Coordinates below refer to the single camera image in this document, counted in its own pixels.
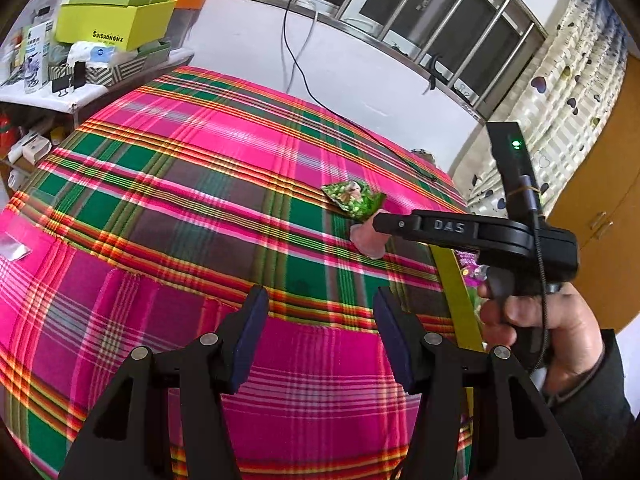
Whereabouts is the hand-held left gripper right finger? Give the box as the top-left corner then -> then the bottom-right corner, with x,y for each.
372,286 -> 583,480

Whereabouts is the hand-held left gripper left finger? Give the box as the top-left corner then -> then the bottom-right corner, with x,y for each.
57,285 -> 271,480

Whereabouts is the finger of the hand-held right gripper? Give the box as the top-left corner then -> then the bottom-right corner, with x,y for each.
372,212 -> 426,241

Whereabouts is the pink jelly cup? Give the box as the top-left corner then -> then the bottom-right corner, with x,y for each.
350,217 -> 386,258

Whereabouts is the lime green white box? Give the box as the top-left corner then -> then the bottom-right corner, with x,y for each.
430,245 -> 488,461

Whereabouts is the person's right forearm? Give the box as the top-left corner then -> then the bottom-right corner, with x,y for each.
542,330 -> 636,480

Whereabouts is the person's right hand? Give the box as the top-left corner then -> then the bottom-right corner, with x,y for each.
477,282 -> 608,396

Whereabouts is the purple snack packet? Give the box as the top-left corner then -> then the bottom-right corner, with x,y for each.
457,252 -> 488,306

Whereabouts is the green snack packet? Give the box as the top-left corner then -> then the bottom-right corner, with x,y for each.
321,180 -> 386,220

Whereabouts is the wooden wardrobe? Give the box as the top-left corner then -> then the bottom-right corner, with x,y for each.
545,45 -> 640,331

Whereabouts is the heart print curtain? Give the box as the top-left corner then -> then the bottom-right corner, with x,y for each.
447,0 -> 631,221

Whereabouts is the barred window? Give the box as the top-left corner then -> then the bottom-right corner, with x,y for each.
240,0 -> 551,121

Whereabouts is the silver foil scrap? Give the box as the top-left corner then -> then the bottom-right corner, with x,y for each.
0,232 -> 31,261

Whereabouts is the small white box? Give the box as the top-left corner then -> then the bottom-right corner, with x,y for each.
22,137 -> 51,163

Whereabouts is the striped box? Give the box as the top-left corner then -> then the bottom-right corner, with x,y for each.
47,52 -> 151,86

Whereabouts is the white side table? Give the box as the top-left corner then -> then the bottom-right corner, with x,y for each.
0,47 -> 196,116

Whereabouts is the white wipes pack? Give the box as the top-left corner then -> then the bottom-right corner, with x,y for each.
67,40 -> 123,65

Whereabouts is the lime green cardboard box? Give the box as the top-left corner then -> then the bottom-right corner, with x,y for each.
54,0 -> 178,53

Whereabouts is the white printed carton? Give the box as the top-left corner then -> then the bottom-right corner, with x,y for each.
24,22 -> 55,92

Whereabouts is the black cable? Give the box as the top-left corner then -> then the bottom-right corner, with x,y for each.
282,0 -> 441,183

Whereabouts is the white cable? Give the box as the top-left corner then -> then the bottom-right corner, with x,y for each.
282,0 -> 321,91

